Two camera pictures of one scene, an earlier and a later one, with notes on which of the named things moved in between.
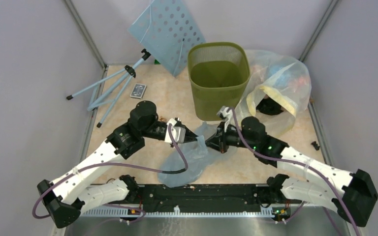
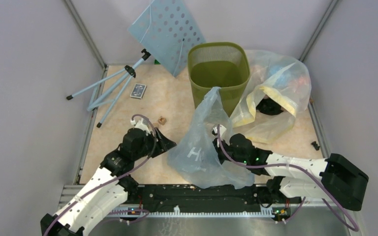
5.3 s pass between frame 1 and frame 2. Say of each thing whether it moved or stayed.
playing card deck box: stayed
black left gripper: moved
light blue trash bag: moved
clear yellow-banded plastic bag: stayed
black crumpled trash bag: stayed
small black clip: stayed
